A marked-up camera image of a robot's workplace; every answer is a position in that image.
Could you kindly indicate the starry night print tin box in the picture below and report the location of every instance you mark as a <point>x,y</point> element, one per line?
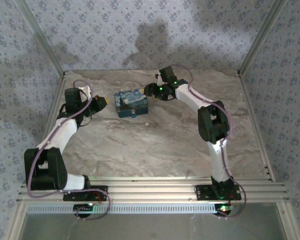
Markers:
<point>130,100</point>

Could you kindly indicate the small silver padlock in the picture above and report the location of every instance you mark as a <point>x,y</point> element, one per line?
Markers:
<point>133,113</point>

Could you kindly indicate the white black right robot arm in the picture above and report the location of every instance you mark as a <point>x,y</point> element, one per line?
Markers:
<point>190,96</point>

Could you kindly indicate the left controller board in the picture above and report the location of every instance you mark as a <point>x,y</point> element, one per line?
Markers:
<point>83,207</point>

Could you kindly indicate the controller board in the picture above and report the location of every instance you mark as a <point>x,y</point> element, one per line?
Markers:
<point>223,208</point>
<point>83,207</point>

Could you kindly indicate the right controller board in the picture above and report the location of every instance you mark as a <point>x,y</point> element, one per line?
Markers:
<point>223,208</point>

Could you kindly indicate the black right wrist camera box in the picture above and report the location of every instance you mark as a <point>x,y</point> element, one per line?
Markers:
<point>168,73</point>

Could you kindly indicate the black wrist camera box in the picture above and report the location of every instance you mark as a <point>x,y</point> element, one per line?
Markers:
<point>72,98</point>
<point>168,73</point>

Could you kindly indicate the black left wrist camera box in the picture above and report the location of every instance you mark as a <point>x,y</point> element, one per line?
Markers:
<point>72,98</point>

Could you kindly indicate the aluminium table side rail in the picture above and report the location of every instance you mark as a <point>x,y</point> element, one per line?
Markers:
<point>256,130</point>
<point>53,107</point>

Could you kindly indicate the aluminium corner post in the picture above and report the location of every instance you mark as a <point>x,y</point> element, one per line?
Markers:
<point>262,37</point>
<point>40,37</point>

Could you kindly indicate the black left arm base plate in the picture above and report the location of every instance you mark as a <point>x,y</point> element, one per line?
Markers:
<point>70,196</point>

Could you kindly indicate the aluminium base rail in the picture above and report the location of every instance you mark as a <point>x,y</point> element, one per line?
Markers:
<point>152,190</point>

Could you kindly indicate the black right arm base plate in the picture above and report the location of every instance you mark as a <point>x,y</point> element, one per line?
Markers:
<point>202,192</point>

